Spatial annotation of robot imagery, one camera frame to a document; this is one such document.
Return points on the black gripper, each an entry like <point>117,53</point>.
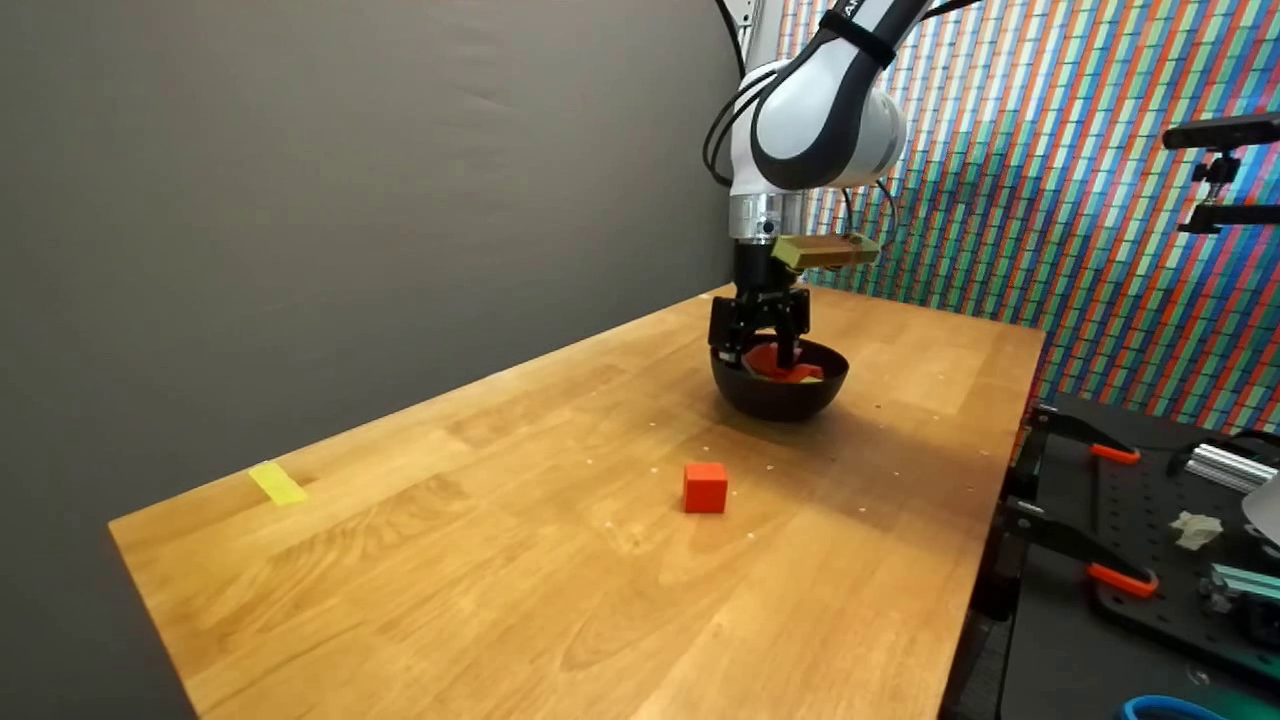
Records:
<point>767,285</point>

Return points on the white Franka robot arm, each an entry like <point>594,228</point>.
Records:
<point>824,123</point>

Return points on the black bowl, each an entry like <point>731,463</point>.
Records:
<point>781,401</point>

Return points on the multicoloured patterned backdrop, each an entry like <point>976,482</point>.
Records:
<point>1135,292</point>

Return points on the white crumpled lump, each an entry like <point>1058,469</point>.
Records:
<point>1197,531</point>

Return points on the silver aluminium bar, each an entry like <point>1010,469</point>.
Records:
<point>1227,466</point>

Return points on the black perforated breadboard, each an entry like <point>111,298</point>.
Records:
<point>1174,626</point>

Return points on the yellow tape strip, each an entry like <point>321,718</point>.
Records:
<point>277,482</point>

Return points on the grey fabric backdrop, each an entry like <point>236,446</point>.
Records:
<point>267,200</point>

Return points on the pale round disc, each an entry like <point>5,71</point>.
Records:
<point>1267,515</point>

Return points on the beige wrist camera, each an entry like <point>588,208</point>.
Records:
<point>832,250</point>

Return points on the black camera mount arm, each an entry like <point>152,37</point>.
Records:
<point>1222,131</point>

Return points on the teal metal bracket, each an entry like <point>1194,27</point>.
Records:
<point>1245,587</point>

